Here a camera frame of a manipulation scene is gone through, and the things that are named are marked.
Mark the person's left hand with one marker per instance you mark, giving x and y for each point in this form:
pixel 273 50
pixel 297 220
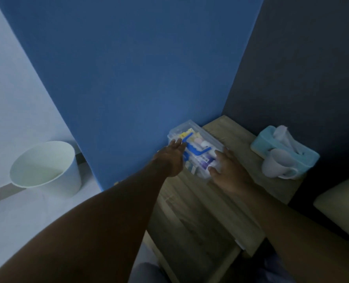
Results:
pixel 168 158

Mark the person's right hand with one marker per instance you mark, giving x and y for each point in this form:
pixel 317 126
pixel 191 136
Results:
pixel 231 175

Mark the person's left fingers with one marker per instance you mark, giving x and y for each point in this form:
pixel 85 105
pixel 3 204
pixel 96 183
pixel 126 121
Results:
pixel 179 144

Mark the person's right fingers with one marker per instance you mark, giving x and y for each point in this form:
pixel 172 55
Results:
pixel 220 162

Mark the clear plastic medicine box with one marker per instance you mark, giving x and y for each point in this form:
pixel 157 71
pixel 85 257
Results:
pixel 198 150

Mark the person's left forearm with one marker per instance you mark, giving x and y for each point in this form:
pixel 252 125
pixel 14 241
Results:
pixel 83 229

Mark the person's right forearm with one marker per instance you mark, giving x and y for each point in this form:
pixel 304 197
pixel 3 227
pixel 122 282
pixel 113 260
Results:
pixel 295 235

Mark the wooden bedside table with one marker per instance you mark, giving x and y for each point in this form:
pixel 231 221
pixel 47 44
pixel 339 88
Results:
pixel 209 200

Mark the white mug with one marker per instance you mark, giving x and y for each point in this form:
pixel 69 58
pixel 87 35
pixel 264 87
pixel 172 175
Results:
pixel 277 165

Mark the white tissue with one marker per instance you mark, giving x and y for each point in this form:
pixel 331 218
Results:
pixel 288 138

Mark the light blue tissue box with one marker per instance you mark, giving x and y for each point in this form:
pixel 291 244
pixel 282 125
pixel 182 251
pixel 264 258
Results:
pixel 292 153

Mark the cream pillow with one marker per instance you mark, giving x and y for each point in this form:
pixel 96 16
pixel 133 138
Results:
pixel 344 203

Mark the white waste bin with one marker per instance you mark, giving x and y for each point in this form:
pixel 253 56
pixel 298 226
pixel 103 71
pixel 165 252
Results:
pixel 46 169

